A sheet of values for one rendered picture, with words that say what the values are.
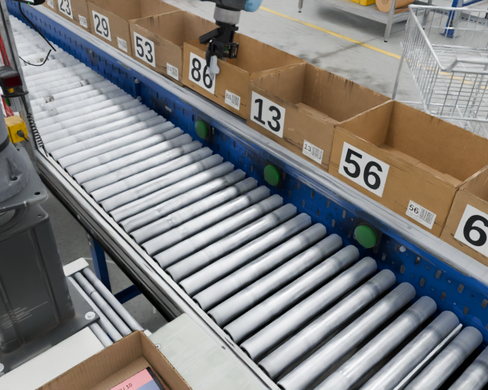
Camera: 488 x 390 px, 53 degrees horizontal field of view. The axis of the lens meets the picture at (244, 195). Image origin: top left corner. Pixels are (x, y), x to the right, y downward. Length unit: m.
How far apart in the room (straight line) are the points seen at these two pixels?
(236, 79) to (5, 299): 1.04
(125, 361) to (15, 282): 0.29
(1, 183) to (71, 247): 1.67
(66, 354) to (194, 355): 0.29
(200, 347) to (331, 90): 1.05
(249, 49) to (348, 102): 0.54
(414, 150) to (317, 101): 0.43
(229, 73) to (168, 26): 0.70
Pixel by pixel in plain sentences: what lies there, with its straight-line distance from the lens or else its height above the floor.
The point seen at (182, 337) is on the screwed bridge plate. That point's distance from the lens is 1.24.
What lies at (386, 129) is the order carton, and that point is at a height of 0.94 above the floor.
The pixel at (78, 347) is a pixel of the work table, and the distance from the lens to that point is 1.27.
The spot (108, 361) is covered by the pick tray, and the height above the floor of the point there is 0.81.
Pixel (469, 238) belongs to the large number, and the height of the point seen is 0.93.
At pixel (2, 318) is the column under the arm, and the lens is 1.22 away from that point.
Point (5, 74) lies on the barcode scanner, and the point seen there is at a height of 1.09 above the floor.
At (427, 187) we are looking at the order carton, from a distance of 1.35.
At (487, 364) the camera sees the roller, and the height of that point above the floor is 0.75.
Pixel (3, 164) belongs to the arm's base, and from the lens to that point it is 1.03.
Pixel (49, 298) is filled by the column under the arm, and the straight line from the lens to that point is 1.24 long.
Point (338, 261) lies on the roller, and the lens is 1.45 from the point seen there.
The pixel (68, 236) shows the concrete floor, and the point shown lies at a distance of 2.74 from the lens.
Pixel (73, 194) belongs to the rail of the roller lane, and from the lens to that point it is 1.73.
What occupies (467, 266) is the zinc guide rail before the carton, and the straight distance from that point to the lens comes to 1.34.
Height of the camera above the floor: 1.74
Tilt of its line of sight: 37 degrees down
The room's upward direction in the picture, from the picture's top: 2 degrees clockwise
